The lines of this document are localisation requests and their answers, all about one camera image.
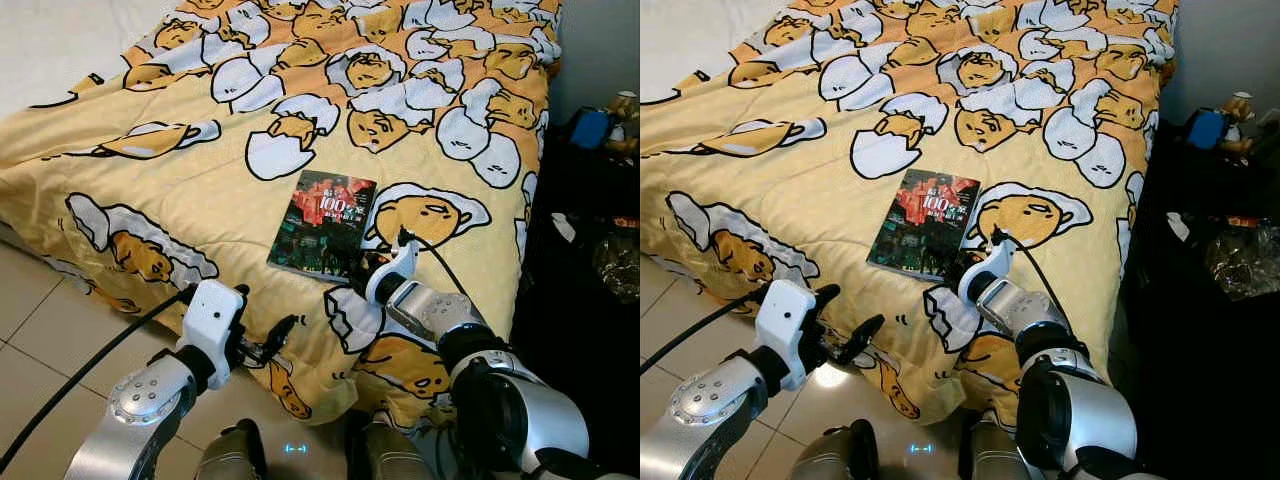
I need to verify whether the dark robot leg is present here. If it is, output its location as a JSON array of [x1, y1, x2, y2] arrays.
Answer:
[[790, 420, 881, 480], [345, 415, 441, 480], [195, 420, 269, 480], [960, 415, 1031, 480]]

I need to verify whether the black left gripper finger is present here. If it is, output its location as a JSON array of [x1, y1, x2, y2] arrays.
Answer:
[[262, 315, 299, 353], [848, 315, 887, 361]]

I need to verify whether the clear crumpled plastic bag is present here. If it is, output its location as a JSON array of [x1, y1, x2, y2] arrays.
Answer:
[[590, 235, 641, 301], [1205, 228, 1280, 301]]

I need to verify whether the yellow egg cartoon blanket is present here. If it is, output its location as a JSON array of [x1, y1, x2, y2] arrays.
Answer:
[[0, 0, 563, 431], [640, 0, 1179, 431]]

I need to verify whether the yellow brown toy figurine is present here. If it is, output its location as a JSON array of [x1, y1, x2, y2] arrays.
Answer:
[[605, 90, 641, 156], [1222, 92, 1259, 156]]

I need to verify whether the dark robot right leg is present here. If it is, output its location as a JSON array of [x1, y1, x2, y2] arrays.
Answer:
[[345, 415, 441, 480], [960, 415, 1031, 480]]

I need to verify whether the dark red-titled paperback book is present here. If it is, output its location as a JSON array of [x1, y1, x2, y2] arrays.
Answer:
[[866, 168, 983, 281], [267, 170, 378, 284]]

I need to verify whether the white quilted mattress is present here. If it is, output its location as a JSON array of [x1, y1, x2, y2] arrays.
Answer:
[[640, 0, 791, 106], [0, 0, 181, 121]]

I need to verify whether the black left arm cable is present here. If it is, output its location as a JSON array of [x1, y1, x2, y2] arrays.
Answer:
[[0, 285, 196, 471], [640, 290, 768, 348]]

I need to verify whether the black bedside table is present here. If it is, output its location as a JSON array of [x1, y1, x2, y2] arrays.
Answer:
[[510, 95, 641, 473], [1120, 95, 1280, 480]]

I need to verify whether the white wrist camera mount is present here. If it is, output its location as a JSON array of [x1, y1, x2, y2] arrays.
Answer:
[[365, 240, 421, 306], [180, 280, 248, 389], [753, 280, 819, 391], [958, 240, 1016, 306]]

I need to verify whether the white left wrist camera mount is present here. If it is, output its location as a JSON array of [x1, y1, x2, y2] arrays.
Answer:
[[753, 280, 819, 391], [180, 280, 248, 389]]

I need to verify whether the small blue object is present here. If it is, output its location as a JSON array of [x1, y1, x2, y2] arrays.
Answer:
[[570, 108, 613, 151], [1187, 108, 1229, 151]]

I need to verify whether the dark robot left leg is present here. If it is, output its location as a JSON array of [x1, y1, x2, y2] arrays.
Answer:
[[790, 420, 881, 480], [195, 420, 269, 480]]

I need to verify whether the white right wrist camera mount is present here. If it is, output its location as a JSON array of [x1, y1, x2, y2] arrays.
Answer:
[[958, 240, 1016, 306], [365, 240, 421, 306]]

